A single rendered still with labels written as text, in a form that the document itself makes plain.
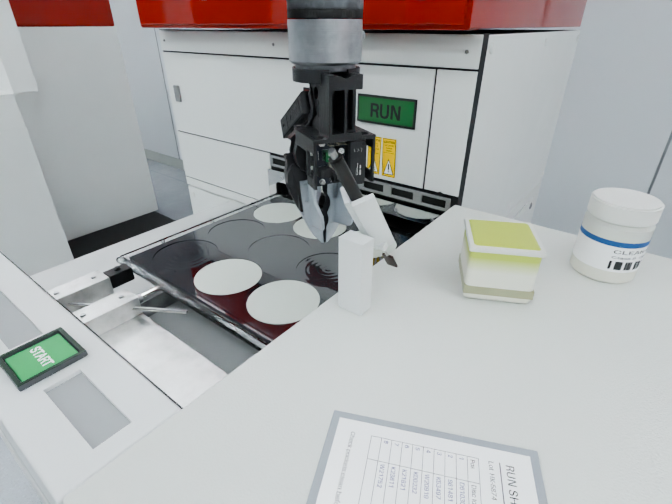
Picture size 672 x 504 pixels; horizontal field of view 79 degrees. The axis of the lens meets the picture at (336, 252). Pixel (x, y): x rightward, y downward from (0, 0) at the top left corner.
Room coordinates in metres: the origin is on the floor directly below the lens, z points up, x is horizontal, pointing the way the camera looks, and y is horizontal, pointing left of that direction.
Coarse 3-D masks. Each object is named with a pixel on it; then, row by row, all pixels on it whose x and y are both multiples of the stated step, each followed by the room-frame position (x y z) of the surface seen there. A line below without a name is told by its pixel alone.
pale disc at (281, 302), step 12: (264, 288) 0.48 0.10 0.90; (276, 288) 0.48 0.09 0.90; (288, 288) 0.48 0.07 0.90; (300, 288) 0.48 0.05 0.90; (312, 288) 0.48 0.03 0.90; (252, 300) 0.45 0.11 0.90; (264, 300) 0.45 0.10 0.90; (276, 300) 0.45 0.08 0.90; (288, 300) 0.45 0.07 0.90; (300, 300) 0.45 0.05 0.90; (312, 300) 0.45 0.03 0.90; (252, 312) 0.43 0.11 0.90; (264, 312) 0.43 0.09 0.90; (276, 312) 0.43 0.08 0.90; (288, 312) 0.43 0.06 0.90; (300, 312) 0.43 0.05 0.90
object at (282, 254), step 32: (224, 224) 0.70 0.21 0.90; (256, 224) 0.70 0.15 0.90; (288, 224) 0.70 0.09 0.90; (352, 224) 0.70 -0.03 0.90; (160, 256) 0.58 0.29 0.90; (192, 256) 0.58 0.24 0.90; (224, 256) 0.57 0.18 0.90; (256, 256) 0.58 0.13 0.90; (288, 256) 0.58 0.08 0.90; (320, 256) 0.58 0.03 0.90; (192, 288) 0.48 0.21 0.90; (256, 288) 0.48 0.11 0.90; (320, 288) 0.48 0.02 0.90; (256, 320) 0.41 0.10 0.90
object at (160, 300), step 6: (156, 294) 0.54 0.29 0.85; (162, 294) 0.54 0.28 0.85; (144, 300) 0.52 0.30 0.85; (150, 300) 0.53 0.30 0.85; (156, 300) 0.53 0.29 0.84; (162, 300) 0.54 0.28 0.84; (168, 300) 0.55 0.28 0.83; (174, 300) 0.56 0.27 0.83; (144, 306) 0.52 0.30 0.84; (150, 306) 0.52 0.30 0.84; (156, 306) 0.53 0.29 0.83; (162, 306) 0.54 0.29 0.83; (144, 312) 0.51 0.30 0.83; (150, 312) 0.52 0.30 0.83; (156, 312) 0.53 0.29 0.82
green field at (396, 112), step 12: (360, 96) 0.76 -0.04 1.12; (360, 108) 0.76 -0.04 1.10; (372, 108) 0.75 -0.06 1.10; (384, 108) 0.73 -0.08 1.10; (396, 108) 0.72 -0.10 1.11; (408, 108) 0.70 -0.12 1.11; (372, 120) 0.75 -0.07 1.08; (384, 120) 0.73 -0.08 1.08; (396, 120) 0.72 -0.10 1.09; (408, 120) 0.70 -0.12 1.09
